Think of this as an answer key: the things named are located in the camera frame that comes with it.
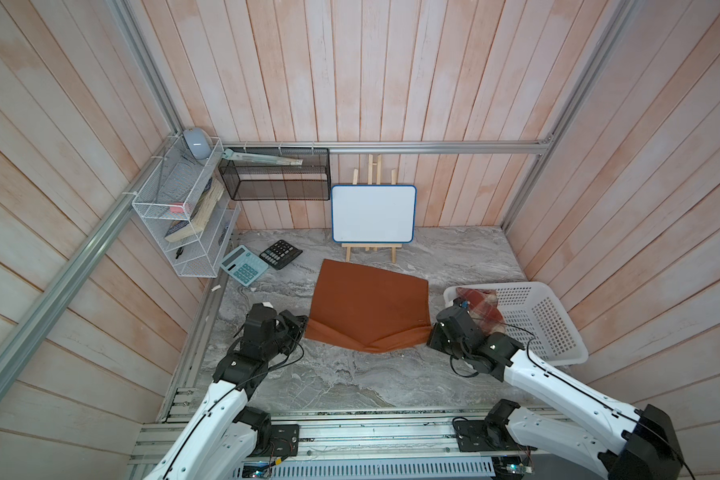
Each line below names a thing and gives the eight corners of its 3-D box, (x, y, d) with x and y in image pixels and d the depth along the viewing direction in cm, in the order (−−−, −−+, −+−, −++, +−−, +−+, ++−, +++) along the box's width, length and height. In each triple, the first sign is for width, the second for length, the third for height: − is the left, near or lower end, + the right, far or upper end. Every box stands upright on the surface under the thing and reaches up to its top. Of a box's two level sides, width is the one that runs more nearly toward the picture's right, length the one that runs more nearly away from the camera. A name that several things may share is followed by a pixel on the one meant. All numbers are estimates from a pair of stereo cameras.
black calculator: (261, 258, 113) (259, 254, 112) (284, 241, 119) (283, 237, 117) (278, 271, 109) (276, 267, 108) (300, 253, 115) (300, 249, 113)
